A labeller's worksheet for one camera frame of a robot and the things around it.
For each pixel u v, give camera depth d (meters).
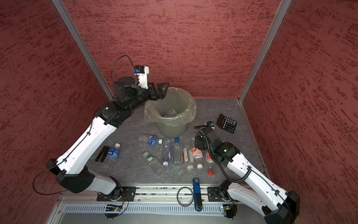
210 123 0.67
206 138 0.54
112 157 0.83
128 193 0.74
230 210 0.71
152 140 0.90
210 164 0.82
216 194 0.74
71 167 0.39
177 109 1.00
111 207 0.73
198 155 0.85
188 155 0.84
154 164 0.85
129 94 0.45
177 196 0.73
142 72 0.51
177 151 0.87
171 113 0.98
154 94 0.54
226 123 1.03
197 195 0.71
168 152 0.86
